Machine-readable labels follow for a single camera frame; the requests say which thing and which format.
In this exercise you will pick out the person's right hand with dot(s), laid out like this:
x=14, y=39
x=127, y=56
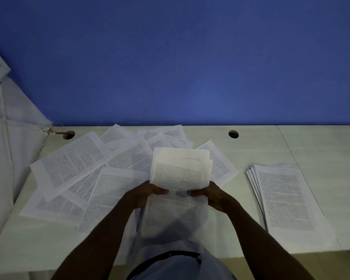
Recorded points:
x=218, y=198

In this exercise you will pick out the person's left hand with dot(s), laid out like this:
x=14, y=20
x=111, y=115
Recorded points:
x=143, y=193

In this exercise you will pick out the printed paper bundle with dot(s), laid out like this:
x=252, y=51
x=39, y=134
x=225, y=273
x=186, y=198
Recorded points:
x=178, y=172

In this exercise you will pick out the neat stack of printed sheets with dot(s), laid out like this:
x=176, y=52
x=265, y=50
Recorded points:
x=285, y=201

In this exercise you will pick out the spread of printed papers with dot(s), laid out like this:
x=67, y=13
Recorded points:
x=67, y=163

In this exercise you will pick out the person's left forearm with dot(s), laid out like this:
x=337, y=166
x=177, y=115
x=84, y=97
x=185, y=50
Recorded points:
x=96, y=244

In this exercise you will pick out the person's right forearm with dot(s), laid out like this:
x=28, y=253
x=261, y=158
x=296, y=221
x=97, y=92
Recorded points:
x=268, y=247

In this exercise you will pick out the white shirt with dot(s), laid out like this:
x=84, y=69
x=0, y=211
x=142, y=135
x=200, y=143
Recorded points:
x=175, y=268

